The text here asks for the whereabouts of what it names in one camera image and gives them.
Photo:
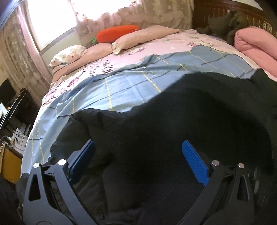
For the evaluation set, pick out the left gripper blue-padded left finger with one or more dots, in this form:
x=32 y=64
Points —
x=40 y=205

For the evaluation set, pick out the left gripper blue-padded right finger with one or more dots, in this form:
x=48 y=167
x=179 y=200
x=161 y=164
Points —
x=227 y=196

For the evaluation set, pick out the black hooded puffer jacket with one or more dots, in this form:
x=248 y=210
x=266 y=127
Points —
x=139 y=174

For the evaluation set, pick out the yellow wooden cabinet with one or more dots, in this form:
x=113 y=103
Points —
x=10 y=165

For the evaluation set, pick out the white floral box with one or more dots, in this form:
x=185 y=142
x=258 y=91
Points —
x=19 y=138

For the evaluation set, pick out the black desk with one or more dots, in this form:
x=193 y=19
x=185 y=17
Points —
x=19 y=118

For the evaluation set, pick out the black computer monitor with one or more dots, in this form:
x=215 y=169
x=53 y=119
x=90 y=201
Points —
x=7 y=93

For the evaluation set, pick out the blue plaid bed sheet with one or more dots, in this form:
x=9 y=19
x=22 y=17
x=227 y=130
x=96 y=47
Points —
x=123 y=89

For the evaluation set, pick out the pink lace curtain left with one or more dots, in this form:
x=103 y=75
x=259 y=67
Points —
x=21 y=62

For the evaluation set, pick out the pink lace curtain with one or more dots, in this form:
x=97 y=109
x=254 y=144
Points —
x=94 y=16
x=21 y=62

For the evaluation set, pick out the white floral pillow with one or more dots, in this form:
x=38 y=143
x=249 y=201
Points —
x=68 y=55

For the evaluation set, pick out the pink pillow left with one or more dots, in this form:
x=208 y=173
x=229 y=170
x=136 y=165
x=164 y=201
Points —
x=93 y=53

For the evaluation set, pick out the pink pillow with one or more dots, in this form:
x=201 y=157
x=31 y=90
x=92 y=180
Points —
x=141 y=36
x=93 y=53

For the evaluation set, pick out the pink folded quilt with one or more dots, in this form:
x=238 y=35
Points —
x=259 y=46

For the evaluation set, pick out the dark olive garment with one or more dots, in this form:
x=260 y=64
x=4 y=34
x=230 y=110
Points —
x=225 y=26

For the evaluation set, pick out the orange carrot plush pillow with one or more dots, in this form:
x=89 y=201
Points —
x=110 y=35

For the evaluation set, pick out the pink pillow right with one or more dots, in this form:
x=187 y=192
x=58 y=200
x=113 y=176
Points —
x=141 y=36

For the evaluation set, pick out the pink lace curtain right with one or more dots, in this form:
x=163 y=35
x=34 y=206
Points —
x=94 y=16

